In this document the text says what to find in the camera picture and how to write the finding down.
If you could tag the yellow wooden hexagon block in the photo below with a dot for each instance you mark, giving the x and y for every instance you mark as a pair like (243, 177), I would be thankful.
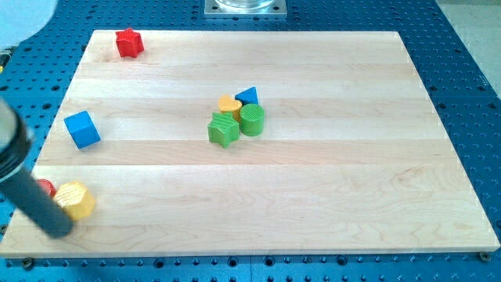
(76, 200)

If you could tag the green wooden star block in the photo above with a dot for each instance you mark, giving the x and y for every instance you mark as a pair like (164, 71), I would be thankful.
(223, 129)

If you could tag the green wooden cylinder block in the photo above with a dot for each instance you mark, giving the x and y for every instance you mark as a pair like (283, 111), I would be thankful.
(252, 118)

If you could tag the blue wooden triangle block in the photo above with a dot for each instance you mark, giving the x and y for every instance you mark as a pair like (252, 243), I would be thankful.
(249, 96)

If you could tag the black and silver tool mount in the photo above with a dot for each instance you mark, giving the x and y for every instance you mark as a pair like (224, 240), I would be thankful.
(16, 141)

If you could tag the light wooden board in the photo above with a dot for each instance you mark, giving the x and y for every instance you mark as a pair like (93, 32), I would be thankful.
(353, 157)

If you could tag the red wooden cylinder block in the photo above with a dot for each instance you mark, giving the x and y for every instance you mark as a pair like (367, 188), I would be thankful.
(47, 186)

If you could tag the red wooden star block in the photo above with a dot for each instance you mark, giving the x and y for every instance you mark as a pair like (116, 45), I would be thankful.
(129, 43)

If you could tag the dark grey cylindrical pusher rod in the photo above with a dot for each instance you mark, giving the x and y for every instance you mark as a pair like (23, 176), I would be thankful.
(20, 188)

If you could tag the blue wooden cube block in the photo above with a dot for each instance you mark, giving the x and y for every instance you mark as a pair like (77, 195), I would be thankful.
(82, 129)

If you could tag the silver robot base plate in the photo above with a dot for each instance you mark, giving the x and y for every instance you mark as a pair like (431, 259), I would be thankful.
(225, 9)

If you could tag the yellow wooden heart block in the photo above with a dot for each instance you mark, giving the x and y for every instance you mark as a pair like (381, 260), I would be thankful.
(227, 104)

